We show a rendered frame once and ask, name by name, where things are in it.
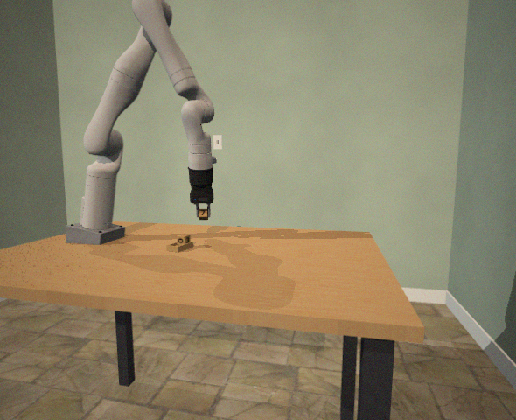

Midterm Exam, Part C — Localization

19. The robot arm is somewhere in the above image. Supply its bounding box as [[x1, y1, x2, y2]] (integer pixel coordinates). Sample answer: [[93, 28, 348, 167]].
[[80, 0, 214, 230]]

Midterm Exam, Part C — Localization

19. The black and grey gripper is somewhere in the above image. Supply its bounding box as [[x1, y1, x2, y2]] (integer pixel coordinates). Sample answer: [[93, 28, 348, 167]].
[[188, 152, 217, 217]]

